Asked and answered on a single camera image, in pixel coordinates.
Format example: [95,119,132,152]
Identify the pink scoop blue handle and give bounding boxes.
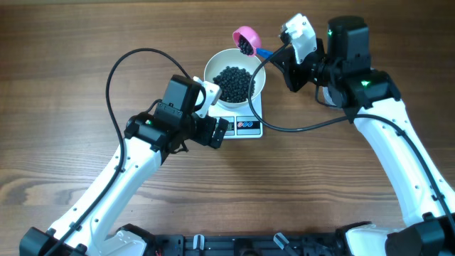
[232,26,272,59]

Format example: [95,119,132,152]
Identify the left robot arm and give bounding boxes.
[19,75,228,255]

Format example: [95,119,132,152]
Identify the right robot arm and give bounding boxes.
[273,14,454,255]

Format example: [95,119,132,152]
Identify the white digital kitchen scale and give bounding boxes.
[208,100,263,139]

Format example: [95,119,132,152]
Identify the black beans in bowl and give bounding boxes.
[213,66,252,103]

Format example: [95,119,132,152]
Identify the white bowl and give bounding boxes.
[204,48,266,102]

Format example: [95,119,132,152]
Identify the black beans in scoop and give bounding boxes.
[237,36,254,55]

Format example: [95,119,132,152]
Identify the clear plastic container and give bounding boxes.
[323,87,336,107]

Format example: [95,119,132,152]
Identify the right black cable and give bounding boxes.
[247,41,455,235]

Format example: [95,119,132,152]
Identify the black cable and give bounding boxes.
[247,41,455,235]
[44,48,191,256]

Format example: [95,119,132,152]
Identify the left black cable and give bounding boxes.
[44,48,191,256]

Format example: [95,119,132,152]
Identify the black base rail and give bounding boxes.
[106,233,402,256]

